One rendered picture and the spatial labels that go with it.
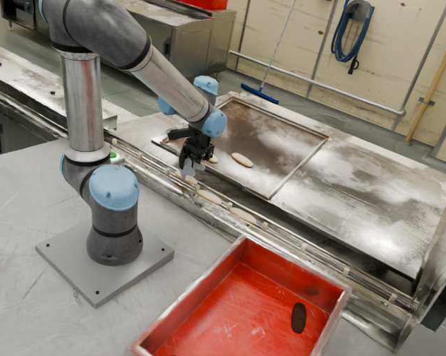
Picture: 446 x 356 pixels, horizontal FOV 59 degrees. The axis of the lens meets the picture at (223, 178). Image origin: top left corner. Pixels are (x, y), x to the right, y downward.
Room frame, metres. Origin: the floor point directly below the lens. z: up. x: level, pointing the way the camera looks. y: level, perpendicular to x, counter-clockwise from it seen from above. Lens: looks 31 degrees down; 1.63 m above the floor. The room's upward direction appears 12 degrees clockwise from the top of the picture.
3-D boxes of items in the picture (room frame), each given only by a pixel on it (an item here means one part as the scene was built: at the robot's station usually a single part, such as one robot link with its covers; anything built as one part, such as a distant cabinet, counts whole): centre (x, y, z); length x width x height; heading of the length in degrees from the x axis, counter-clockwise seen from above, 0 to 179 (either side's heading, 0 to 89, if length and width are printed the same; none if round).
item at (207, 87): (1.17, 0.11, 1.19); 0.09 x 0.08 x 0.11; 139
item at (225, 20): (4.96, 0.67, 0.44); 0.70 x 0.55 x 0.87; 61
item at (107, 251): (0.81, 0.26, 0.90); 0.15 x 0.15 x 0.10
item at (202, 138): (1.17, 0.10, 1.03); 0.09 x 0.08 x 0.12; 61
